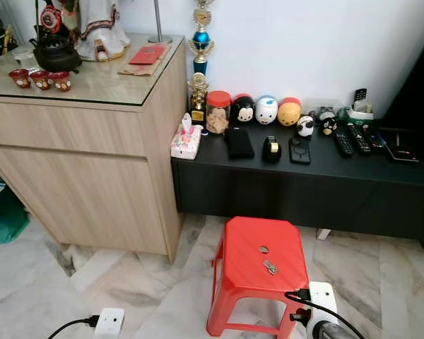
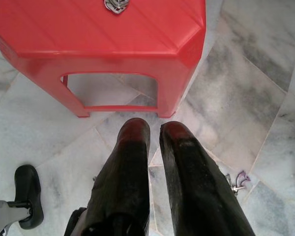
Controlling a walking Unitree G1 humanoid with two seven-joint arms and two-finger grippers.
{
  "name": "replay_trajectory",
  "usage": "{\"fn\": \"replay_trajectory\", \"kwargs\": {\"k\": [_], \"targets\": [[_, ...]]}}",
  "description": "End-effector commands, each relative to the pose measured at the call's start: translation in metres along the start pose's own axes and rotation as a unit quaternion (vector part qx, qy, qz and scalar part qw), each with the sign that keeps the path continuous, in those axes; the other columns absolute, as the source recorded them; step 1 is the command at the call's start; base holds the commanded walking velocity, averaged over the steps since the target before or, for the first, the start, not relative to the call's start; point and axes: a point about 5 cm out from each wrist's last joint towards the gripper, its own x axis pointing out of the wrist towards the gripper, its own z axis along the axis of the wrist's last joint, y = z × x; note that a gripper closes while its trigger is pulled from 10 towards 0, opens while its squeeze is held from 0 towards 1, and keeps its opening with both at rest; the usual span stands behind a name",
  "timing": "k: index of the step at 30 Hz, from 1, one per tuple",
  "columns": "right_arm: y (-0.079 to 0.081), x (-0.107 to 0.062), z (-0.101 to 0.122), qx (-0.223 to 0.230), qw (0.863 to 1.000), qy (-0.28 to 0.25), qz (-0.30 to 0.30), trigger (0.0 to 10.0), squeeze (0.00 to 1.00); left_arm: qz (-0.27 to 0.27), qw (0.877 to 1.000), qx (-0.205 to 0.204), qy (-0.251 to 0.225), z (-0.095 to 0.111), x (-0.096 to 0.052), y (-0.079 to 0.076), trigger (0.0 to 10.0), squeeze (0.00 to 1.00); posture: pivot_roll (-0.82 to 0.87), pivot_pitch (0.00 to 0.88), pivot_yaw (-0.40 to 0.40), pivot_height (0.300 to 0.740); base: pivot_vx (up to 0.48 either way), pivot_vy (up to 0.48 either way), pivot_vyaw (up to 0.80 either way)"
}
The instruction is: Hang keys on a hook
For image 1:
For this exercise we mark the black low TV console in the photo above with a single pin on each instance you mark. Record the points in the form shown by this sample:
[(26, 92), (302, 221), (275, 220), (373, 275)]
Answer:
[(304, 187)]

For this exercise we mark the small gold trophy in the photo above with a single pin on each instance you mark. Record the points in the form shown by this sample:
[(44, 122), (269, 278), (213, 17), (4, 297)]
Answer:
[(198, 92)]

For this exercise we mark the tan envelope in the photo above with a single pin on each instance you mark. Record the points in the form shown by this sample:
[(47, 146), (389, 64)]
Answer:
[(136, 69)]

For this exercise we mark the yellow bear plush toy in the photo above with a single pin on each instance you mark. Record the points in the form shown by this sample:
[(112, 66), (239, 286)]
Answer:
[(290, 113)]

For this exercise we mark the black tape dispenser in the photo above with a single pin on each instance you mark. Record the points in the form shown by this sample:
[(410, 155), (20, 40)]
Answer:
[(271, 150)]

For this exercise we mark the tall blue gold trophy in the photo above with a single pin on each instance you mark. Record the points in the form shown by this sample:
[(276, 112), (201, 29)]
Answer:
[(201, 39)]

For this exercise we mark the black flat tray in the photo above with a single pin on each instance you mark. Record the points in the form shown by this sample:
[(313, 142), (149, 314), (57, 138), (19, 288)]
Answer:
[(401, 150)]

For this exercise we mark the green bag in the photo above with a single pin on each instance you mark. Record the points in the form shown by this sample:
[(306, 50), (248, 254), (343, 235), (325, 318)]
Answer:
[(3, 219)]

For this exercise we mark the small panda figure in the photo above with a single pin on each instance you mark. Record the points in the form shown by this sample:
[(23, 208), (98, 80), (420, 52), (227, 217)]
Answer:
[(305, 127)]

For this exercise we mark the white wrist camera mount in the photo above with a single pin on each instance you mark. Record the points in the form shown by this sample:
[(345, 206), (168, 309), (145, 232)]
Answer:
[(110, 323), (324, 300)]

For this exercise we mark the small red cup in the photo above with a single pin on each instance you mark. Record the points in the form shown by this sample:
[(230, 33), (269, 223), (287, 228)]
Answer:
[(61, 81), (19, 78), (40, 79)]

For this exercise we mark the white porcelain statue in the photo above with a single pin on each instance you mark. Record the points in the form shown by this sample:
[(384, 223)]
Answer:
[(99, 21)]

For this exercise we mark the red envelope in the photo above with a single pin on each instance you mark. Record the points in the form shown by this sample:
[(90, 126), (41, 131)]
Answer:
[(148, 55)]

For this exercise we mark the black phone case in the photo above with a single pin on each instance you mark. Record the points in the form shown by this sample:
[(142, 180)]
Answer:
[(299, 150)]

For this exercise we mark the black wallet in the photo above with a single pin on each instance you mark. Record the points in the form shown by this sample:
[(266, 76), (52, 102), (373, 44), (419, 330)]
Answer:
[(239, 143)]

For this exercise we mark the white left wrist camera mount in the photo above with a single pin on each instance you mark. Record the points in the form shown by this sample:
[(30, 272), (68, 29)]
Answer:
[(110, 323)]

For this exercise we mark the silver keys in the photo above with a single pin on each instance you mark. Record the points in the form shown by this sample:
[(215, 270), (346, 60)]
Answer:
[(270, 267)]

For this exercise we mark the green holder with handset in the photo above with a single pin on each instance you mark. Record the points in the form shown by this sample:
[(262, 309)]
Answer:
[(360, 111)]

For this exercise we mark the red round ornament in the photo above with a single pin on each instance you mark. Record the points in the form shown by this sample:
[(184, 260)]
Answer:
[(51, 19)]

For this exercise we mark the white round plush toy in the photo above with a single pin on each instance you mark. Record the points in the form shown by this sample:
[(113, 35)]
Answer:
[(266, 111)]

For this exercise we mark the black remote control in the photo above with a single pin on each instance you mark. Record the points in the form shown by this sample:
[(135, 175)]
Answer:
[(344, 143), (359, 139), (375, 138)]

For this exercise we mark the black mouse plush toy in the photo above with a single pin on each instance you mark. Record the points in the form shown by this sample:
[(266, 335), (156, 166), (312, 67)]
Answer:
[(243, 110)]

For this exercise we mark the black television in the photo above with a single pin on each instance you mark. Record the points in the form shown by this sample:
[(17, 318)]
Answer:
[(417, 92)]

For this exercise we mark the silver lamp stand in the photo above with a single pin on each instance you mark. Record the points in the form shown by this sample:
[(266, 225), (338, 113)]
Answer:
[(159, 37)]

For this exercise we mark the small black dog figure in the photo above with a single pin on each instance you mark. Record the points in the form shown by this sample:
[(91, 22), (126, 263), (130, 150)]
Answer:
[(328, 123)]

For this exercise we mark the clear jar red lid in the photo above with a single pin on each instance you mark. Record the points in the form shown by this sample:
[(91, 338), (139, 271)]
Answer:
[(218, 113)]

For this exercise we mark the red plastic stool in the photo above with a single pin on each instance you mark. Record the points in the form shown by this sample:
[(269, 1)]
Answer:
[(247, 240)]

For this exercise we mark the black iron teapot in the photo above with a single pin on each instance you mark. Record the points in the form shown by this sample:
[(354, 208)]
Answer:
[(56, 55)]

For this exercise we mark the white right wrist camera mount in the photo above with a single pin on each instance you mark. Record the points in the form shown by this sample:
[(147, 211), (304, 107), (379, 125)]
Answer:
[(324, 300)]

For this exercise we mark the small brown bottle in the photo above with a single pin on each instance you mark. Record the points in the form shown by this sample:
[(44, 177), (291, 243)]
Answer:
[(100, 51)]

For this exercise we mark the pink tissue pack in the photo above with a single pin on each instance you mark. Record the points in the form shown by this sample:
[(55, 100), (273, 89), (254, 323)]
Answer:
[(186, 141)]

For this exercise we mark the light wood cabinet glass top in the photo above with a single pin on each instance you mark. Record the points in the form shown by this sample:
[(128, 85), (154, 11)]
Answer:
[(85, 162)]

